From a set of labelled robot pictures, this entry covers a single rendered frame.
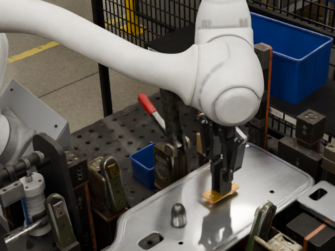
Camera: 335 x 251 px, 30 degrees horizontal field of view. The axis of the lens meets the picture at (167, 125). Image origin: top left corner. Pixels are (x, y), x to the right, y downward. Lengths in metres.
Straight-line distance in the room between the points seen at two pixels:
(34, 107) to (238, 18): 0.86
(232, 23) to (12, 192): 0.51
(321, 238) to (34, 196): 0.59
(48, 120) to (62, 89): 2.08
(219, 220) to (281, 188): 0.17
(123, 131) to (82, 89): 1.69
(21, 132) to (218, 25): 0.84
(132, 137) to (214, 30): 1.04
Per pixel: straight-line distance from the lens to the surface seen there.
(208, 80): 0.98
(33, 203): 1.32
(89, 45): 1.07
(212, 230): 1.30
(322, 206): 1.38
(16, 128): 1.79
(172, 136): 1.39
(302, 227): 1.36
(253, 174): 1.45
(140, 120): 2.18
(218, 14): 1.11
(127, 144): 2.07
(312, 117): 1.52
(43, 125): 1.77
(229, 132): 1.25
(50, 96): 3.77
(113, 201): 1.36
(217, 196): 1.36
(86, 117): 3.53
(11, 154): 1.78
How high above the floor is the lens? 1.90
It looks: 34 degrees down
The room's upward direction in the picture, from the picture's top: 2 degrees counter-clockwise
